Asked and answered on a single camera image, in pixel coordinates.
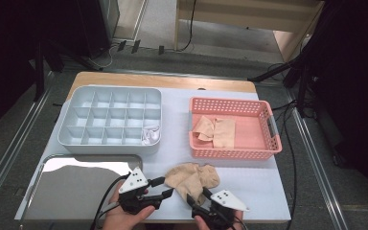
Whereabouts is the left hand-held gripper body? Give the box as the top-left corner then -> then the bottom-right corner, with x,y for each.
118,166 -> 156,216

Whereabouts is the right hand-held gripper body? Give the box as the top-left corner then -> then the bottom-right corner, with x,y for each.
195,190 -> 250,230

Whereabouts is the tan sock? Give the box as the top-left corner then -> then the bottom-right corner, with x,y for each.
164,162 -> 205,206
197,164 -> 221,190

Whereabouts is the white divided storage box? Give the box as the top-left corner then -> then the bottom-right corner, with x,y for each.
57,84 -> 163,156

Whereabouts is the white sock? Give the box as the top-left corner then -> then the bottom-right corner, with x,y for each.
141,125 -> 162,146

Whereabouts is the grey transparent box lid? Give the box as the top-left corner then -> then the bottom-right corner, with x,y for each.
18,153 -> 145,229

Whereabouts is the light beige sock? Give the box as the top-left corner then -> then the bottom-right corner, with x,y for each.
213,118 -> 237,149
193,115 -> 216,142

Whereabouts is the pink perforated plastic basket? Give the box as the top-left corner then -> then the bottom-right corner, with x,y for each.
188,96 -> 283,161

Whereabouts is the person's right hand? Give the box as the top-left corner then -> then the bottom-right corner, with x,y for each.
194,210 -> 244,230

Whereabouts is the person's left hand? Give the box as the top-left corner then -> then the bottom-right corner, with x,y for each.
103,191 -> 156,230

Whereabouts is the black metal stand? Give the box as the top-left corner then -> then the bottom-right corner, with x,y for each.
248,47 -> 320,119
32,37 -> 104,104

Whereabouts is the dark cabinet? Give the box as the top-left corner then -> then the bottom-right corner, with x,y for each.
76,0 -> 122,60

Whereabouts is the dark curtain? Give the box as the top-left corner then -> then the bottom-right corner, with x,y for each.
300,0 -> 368,212
0,0 -> 81,142

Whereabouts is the light wooden desk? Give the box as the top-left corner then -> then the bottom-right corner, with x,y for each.
174,0 -> 326,63

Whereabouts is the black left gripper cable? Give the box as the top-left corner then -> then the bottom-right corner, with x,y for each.
89,173 -> 131,230

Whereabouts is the grey left gripper cable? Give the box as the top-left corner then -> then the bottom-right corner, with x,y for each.
100,200 -> 123,214

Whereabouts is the black floor cable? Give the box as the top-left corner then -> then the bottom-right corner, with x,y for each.
267,61 -> 300,230

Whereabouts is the aluminium floor rail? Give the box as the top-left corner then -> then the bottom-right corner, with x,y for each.
102,67 -> 257,81
0,71 -> 56,214
284,88 -> 349,230

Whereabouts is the white floor cable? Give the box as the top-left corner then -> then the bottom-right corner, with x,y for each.
90,42 -> 121,71

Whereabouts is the black hanging cable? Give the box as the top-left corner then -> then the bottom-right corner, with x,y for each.
175,0 -> 196,53

